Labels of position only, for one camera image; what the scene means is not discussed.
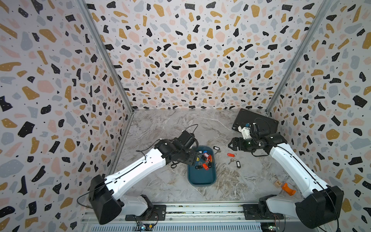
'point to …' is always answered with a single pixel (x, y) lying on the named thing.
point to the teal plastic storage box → (201, 177)
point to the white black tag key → (217, 148)
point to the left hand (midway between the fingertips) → (193, 157)
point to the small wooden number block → (278, 183)
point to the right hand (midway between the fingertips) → (234, 145)
